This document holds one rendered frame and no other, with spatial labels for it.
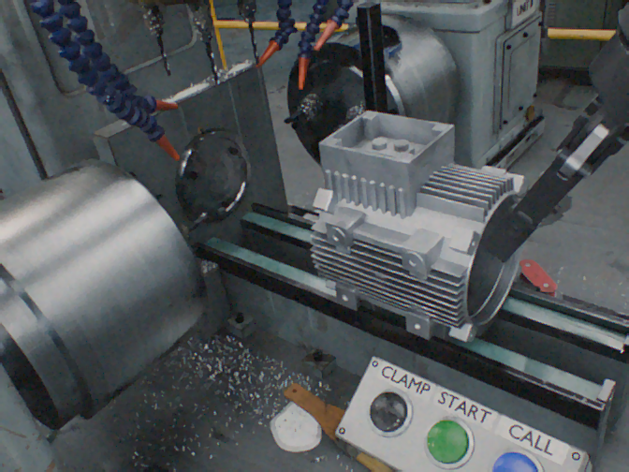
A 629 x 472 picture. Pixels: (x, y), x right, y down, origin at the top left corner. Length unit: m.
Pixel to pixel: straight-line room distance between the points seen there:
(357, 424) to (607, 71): 0.31
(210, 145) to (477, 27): 0.49
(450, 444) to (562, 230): 0.75
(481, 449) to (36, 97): 0.72
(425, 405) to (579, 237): 0.72
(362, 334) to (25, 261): 0.41
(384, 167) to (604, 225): 0.61
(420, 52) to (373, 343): 0.48
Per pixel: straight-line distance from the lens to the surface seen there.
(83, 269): 0.62
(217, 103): 0.95
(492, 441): 0.46
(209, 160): 0.94
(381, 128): 0.76
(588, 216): 1.20
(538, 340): 0.80
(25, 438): 0.62
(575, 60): 3.95
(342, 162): 0.68
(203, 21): 0.77
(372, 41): 0.82
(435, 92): 1.03
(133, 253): 0.64
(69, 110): 0.95
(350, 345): 0.83
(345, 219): 0.68
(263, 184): 1.05
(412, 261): 0.63
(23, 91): 0.92
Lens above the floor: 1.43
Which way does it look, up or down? 34 degrees down
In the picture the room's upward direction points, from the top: 9 degrees counter-clockwise
